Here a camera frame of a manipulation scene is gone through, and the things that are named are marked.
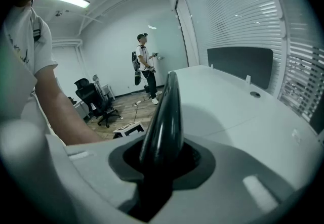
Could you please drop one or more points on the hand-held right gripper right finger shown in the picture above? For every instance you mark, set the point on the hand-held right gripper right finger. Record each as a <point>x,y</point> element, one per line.
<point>227,187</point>

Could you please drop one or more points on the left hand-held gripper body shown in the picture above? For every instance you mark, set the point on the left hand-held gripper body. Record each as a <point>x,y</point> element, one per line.
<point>129,130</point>

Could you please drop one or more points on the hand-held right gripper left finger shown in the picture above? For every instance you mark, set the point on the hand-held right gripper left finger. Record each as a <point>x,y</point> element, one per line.
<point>96,180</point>

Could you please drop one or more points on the black folding chair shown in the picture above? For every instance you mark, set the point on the black folding chair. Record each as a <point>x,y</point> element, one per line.
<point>167,122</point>

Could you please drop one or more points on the person's left forearm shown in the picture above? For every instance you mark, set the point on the person's left forearm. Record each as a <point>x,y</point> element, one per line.
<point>65,111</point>

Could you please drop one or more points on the black mesh office chair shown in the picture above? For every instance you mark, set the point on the black mesh office chair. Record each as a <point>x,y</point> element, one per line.
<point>93,101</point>

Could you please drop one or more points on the grey office chair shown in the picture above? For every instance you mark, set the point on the grey office chair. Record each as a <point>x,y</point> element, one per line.
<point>100,85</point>

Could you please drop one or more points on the white power strip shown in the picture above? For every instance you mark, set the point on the white power strip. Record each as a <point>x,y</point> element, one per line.
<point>137,103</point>

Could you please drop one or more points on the small white side table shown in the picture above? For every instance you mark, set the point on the small white side table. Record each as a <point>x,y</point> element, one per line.
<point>111,91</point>

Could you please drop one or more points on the grey drawer cabinet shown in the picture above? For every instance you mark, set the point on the grey drawer cabinet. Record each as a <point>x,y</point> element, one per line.
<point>82,110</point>

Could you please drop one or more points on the long white desk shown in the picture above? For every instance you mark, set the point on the long white desk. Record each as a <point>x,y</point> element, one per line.
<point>227,106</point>

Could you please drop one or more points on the black desk divider panel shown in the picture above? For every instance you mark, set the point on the black desk divider panel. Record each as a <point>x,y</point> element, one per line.
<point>319,116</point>
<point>240,66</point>

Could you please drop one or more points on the person's white printed t-shirt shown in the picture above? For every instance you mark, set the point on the person's white printed t-shirt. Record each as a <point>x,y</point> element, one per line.
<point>20,48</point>

